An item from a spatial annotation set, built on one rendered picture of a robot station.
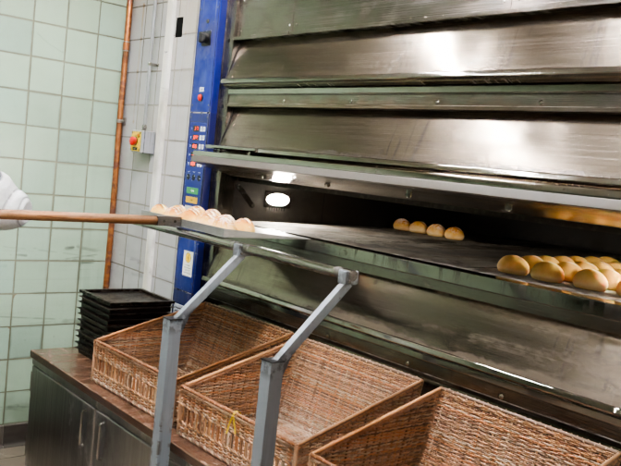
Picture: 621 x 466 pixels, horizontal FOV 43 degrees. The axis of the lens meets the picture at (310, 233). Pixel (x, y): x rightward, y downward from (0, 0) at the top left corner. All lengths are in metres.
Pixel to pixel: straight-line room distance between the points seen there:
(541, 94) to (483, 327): 0.64
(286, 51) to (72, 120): 1.30
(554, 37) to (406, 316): 0.89
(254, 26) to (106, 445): 1.62
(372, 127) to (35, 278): 1.93
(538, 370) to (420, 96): 0.87
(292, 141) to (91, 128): 1.36
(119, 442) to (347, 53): 1.48
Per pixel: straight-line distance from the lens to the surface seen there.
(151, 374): 2.64
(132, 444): 2.67
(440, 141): 2.34
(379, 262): 2.47
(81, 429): 3.01
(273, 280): 2.87
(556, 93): 2.13
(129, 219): 2.62
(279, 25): 3.02
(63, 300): 3.94
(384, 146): 2.48
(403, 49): 2.50
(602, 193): 1.86
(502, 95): 2.23
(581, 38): 2.13
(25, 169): 3.79
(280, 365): 1.94
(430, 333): 2.33
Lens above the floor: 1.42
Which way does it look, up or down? 5 degrees down
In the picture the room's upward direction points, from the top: 6 degrees clockwise
